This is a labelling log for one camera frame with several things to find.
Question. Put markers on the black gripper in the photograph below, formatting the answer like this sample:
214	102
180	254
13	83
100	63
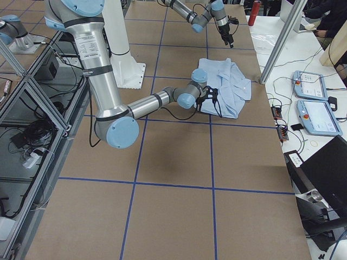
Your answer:
200	103
224	31

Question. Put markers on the light blue button shirt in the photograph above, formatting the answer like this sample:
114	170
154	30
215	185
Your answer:
234	90

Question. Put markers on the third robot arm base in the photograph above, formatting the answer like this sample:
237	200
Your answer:
15	35

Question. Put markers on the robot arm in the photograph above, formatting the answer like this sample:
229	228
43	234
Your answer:
99	32
215	10

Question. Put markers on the red cylinder bottle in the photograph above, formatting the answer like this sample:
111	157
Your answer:
254	12

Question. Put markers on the orange black adapter box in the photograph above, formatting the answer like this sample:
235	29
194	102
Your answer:
276	112

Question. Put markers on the upper blue teach pendant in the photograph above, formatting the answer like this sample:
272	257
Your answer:
309	85

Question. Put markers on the blue teach pendant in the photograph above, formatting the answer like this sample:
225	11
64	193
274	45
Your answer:
317	118
309	85

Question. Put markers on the lower blue teach pendant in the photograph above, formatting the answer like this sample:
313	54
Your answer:
317	118

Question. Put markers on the black monitor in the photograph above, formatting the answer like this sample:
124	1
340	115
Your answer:
326	170

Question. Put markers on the grey control box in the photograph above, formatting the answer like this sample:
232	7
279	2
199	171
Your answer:
48	69

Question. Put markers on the white power strip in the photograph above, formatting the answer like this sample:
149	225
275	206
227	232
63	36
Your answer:
31	161

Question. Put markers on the white camera mast base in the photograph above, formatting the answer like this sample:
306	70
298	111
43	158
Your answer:
128	73

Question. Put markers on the aluminium frame post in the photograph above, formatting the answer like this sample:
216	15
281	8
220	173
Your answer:
294	15

